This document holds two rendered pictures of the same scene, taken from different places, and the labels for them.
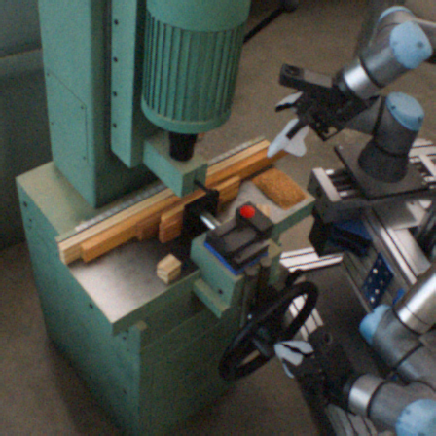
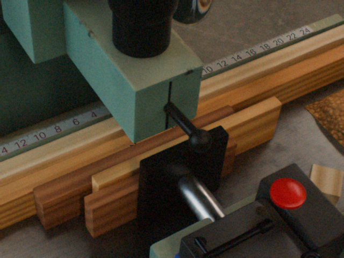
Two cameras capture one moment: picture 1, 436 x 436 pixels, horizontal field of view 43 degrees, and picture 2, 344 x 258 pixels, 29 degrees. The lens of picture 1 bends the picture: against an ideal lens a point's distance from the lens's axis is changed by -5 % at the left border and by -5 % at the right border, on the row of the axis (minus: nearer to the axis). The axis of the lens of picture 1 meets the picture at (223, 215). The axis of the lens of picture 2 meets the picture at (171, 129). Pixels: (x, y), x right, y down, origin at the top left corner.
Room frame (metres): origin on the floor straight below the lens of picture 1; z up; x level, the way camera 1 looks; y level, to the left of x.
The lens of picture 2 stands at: (0.48, -0.02, 1.47)
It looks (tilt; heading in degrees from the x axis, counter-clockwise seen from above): 49 degrees down; 13
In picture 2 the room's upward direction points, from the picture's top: 6 degrees clockwise
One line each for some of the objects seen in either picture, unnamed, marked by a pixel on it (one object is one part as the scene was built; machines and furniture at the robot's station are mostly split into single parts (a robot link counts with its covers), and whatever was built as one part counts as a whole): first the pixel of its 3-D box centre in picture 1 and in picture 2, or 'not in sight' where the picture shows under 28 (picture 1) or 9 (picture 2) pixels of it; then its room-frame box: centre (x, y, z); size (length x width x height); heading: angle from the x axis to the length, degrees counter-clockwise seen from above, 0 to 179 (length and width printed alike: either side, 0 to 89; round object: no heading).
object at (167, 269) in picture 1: (168, 269); not in sight; (0.72, 0.09, 0.92); 0.04 x 0.03 x 0.04; 146
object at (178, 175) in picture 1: (174, 163); (130, 63); (0.92, 0.12, 1.03); 0.14 x 0.07 x 0.09; 49
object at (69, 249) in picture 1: (173, 196); (134, 130); (0.93, 0.12, 0.93); 0.60 x 0.02 x 0.05; 139
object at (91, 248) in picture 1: (197, 194); (184, 129); (0.95, 0.07, 0.92); 0.62 x 0.02 x 0.04; 139
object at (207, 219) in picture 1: (208, 221); (198, 198); (0.85, 0.03, 0.95); 0.09 x 0.07 x 0.09; 139
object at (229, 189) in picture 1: (200, 204); (190, 155); (0.91, 0.05, 0.93); 0.22 x 0.01 x 0.06; 139
